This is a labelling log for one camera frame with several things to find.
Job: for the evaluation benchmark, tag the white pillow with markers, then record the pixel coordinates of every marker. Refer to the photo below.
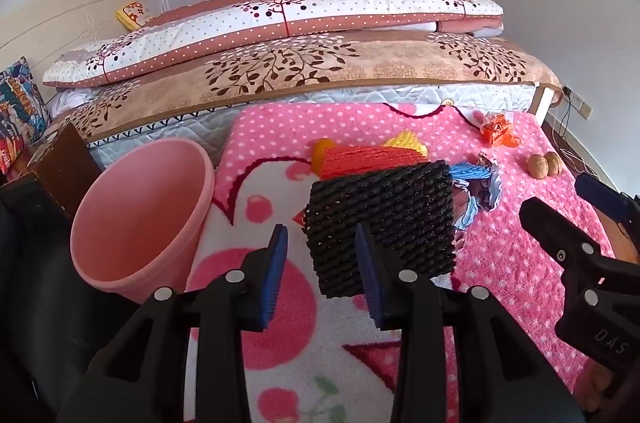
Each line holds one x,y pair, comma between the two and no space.
67,100

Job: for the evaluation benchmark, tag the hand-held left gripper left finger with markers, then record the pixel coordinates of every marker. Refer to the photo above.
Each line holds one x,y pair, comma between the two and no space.
275,275

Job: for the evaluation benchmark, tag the black foam net sleeve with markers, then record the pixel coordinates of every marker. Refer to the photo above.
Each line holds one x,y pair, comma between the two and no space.
385,223

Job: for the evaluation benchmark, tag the pink plastic bin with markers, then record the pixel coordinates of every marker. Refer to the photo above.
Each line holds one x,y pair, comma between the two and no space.
135,223

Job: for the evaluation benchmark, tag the wooden bed frame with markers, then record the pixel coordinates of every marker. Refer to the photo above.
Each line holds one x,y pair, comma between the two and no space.
545,100

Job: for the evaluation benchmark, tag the orange-red clear candy wrapper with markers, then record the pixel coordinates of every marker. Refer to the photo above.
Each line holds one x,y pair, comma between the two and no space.
496,130

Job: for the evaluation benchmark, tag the white dotted folded quilt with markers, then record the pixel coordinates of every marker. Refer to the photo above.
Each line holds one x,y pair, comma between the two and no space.
250,28

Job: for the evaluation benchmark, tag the blue and white wrapper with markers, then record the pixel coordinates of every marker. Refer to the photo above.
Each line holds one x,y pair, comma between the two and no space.
480,198

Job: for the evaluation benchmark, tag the orange fruit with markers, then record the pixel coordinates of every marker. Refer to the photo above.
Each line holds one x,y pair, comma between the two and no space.
321,153

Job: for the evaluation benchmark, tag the wall power socket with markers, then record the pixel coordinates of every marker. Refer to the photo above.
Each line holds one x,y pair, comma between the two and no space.
580,103

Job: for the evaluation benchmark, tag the white quilted mattress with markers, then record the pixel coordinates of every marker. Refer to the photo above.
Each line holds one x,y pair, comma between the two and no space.
200,123

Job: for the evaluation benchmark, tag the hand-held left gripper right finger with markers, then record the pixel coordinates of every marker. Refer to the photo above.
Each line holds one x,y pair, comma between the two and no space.
367,275

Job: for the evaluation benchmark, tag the red foam net sleeve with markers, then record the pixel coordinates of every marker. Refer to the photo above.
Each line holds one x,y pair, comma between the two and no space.
370,160

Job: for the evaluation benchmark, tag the cream bed headboard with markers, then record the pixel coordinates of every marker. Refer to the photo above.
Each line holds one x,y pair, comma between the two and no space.
60,18

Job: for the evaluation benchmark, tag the dark wooden nightstand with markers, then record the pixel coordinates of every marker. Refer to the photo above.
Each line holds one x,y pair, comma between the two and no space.
60,168

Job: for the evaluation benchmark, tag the pink dotted printed blanket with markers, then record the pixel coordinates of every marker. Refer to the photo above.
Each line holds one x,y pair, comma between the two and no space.
515,263

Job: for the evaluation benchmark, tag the tan tree-print blanket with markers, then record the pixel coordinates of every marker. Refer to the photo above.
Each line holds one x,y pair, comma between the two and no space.
350,63

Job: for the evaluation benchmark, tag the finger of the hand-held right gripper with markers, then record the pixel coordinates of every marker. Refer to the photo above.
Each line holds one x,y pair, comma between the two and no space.
550,228
597,195

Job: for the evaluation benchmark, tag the person's right hand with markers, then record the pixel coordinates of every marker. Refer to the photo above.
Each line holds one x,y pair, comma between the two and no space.
595,385

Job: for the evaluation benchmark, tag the yellow plastic wrapper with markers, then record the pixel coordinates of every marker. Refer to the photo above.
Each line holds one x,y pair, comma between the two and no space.
406,142

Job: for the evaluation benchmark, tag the yellow patterned pillow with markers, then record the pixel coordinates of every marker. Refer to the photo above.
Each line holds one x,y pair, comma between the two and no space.
132,15

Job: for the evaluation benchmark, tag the walnut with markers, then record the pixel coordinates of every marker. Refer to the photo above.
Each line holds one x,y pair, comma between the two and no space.
554,163
537,166

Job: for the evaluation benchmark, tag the colourful printed cushion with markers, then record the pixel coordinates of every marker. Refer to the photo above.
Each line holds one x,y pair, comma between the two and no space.
20,113

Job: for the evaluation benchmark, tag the blue foam net sleeve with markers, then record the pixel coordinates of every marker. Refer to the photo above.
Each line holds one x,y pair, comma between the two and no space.
467,172

